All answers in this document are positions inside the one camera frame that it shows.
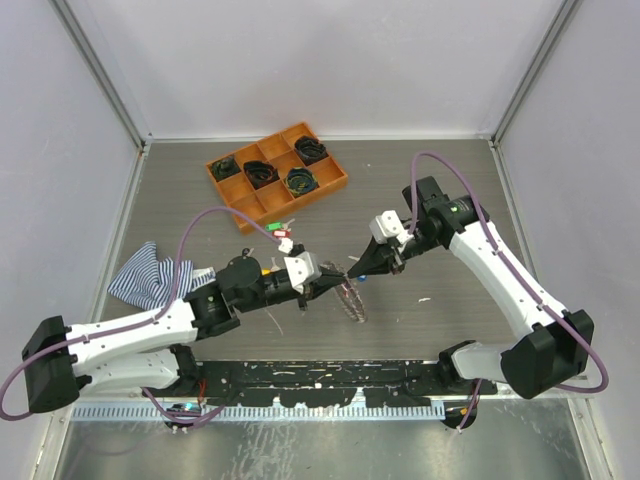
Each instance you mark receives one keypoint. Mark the blue striped cloth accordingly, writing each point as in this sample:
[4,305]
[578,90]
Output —
[147,282]

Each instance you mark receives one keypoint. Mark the slotted cable duct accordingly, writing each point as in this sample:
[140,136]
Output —
[356,411]

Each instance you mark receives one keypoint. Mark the blue yellow rolled tie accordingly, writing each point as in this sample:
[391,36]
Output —
[300,181]

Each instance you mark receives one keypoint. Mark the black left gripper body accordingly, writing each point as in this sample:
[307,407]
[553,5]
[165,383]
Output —
[273,291]

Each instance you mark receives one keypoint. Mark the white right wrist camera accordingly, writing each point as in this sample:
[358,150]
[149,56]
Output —
[387,226]

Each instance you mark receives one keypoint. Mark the dark rolled tie far left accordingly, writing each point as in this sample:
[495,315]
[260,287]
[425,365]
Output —
[224,168]

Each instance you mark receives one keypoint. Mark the key with red tag left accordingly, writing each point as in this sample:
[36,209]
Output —
[281,233]

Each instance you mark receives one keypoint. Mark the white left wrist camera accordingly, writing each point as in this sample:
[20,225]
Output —
[302,270]

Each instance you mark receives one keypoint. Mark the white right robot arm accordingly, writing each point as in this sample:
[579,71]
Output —
[545,353]

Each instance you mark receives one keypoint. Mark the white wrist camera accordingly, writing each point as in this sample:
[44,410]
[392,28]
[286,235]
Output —
[387,226]
[302,270]

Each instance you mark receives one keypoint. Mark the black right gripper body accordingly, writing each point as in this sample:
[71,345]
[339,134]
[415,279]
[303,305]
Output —
[419,244]

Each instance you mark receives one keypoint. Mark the black mounting base plate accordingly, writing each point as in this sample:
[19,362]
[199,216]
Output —
[393,383]

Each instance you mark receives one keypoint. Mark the left aluminium frame post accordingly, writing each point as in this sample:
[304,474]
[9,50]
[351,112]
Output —
[82,26]

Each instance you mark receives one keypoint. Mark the aluminium corner post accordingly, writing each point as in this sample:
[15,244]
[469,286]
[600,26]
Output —
[550,40]

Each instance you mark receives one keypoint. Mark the orange compartment tray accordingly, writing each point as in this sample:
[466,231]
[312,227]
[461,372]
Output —
[274,202]

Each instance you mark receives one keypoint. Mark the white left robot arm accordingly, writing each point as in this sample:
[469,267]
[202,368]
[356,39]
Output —
[141,350]

